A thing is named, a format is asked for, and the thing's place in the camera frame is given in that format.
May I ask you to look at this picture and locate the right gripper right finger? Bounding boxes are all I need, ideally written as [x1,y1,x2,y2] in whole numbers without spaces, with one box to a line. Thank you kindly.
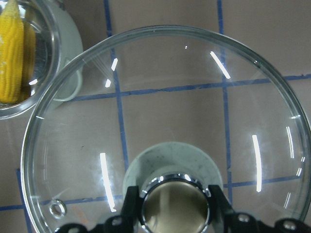
[208,184,233,228]

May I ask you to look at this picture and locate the yellow corn cob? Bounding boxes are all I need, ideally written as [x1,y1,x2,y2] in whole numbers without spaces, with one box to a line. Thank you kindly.
[0,0,36,104]

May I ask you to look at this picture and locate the glass pot lid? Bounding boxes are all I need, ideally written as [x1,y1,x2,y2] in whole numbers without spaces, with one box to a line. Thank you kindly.
[20,26,311,233]

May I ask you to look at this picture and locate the white pot with steel rim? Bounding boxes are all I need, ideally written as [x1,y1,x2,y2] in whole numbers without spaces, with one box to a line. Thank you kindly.
[0,0,83,119]

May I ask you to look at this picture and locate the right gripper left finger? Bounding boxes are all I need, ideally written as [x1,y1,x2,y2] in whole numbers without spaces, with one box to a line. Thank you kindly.
[121,186,141,228]

